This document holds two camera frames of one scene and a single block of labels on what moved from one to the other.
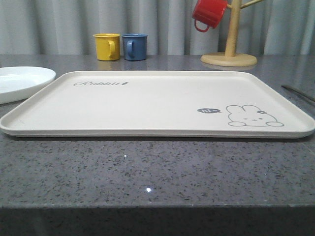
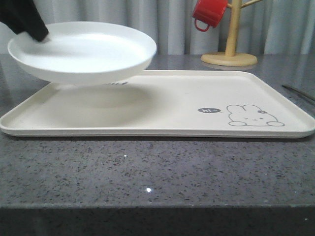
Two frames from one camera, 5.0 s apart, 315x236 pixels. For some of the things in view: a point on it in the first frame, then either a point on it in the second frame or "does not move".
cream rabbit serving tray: (173, 104) does not move
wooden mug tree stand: (229, 58) does not move
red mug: (209, 12) does not move
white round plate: (15, 81) → (84, 52)
